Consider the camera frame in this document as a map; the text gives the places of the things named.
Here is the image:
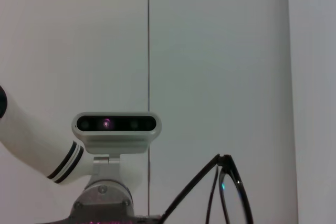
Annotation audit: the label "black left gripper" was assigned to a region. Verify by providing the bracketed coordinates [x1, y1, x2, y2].
[56, 215, 163, 224]

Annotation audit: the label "black glasses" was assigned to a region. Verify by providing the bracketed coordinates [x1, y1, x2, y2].
[160, 153, 254, 224]

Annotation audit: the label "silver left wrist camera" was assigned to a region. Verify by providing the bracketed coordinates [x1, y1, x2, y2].
[72, 112, 162, 183]

